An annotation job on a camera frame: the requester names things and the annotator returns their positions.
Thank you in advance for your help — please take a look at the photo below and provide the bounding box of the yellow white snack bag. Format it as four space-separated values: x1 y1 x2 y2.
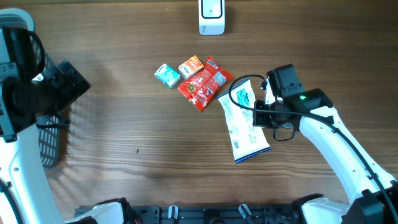
216 78 271 164

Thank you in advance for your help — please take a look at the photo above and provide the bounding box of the red snack packet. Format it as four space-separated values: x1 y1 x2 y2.
178 55 234 111

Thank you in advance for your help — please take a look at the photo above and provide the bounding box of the orange tissue pack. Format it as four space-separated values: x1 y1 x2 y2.
178 55 204 79

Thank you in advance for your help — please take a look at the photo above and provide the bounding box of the teal tissue pack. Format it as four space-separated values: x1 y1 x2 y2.
154 63 181 89

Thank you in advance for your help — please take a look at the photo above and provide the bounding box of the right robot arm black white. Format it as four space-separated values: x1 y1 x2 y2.
254 64 397 223

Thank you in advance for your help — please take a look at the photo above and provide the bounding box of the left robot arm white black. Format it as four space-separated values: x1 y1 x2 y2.
1 27 90 223

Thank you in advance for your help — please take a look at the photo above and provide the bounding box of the white barcode scanner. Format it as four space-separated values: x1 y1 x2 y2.
198 0 226 35

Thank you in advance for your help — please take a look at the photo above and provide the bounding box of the grey plastic shopping basket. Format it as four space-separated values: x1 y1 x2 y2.
0 7 63 170

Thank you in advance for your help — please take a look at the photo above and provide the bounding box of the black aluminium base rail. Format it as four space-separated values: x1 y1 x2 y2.
73 203 351 224

